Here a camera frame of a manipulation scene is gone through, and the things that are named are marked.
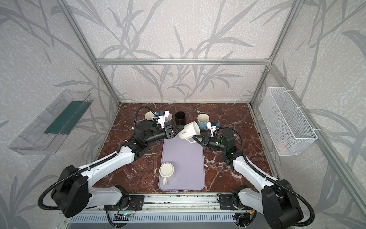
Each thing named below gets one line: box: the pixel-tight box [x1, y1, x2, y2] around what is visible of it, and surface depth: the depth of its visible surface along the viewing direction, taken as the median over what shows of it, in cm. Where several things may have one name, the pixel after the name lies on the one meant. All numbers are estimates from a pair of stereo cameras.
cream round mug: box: [159, 162, 175, 186], surface depth 79 cm
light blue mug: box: [197, 113, 210, 130], surface depth 101 cm
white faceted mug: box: [178, 121, 201, 143], surface depth 77 cm
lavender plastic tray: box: [158, 135, 205, 191], surface depth 84 cm
